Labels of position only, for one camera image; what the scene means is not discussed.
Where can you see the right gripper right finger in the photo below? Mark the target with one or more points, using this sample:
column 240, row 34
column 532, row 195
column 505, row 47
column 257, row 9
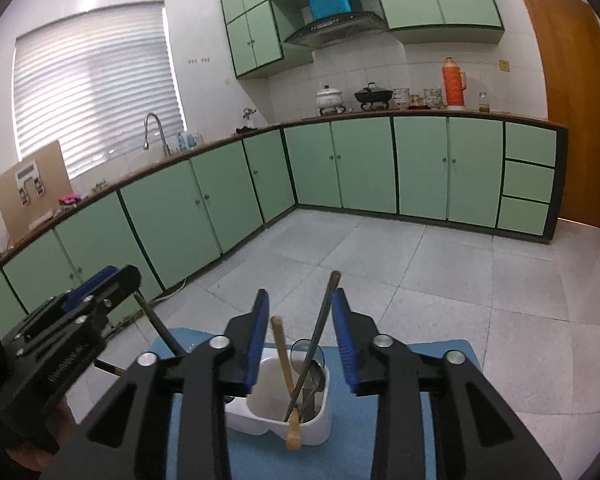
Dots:
column 476, row 434

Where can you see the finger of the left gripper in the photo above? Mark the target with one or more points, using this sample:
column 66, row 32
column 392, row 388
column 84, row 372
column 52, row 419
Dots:
column 76, row 296

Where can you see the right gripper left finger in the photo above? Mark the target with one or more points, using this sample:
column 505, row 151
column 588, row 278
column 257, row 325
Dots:
column 165, row 418

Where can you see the light wooden chopstick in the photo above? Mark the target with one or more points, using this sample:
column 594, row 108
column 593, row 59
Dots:
column 293, row 439

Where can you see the grey chopstick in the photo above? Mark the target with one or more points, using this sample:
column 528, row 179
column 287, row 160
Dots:
column 323, row 313

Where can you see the green lower kitchen cabinets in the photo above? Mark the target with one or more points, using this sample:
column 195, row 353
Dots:
column 172, row 219

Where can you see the blue table mat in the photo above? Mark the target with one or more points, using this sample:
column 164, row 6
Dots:
column 348, row 452

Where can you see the white plastic utensil holder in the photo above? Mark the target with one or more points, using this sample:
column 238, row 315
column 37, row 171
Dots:
column 263, row 410

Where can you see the cardboard board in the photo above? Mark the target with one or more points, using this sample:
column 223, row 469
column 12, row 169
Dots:
column 31, row 190

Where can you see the chrome faucet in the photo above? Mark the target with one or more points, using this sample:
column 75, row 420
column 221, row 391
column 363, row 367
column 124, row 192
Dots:
column 153, row 128

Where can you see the window blinds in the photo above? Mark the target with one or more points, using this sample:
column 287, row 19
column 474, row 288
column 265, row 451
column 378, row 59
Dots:
column 89, row 80

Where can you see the small kettle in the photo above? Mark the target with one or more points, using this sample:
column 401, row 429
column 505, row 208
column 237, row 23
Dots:
column 247, row 121

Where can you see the glass jar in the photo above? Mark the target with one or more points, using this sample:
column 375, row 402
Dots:
column 484, row 103

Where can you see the white pot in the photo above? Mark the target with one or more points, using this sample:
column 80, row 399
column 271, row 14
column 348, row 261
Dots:
column 329, row 101

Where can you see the black wok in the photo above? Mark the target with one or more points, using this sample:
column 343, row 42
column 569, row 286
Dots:
column 373, row 97

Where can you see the orange thermos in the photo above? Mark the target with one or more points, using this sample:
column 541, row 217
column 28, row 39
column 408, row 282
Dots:
column 454, row 81

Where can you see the wooden door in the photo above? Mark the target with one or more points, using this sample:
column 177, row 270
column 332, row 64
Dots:
column 568, row 36

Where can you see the range hood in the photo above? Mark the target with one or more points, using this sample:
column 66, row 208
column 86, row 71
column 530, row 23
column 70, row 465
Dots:
column 336, row 28

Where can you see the blue box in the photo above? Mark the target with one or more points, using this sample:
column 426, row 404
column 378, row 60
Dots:
column 325, row 8

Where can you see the green upper cabinets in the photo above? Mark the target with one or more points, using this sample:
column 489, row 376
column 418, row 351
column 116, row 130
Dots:
column 267, row 37

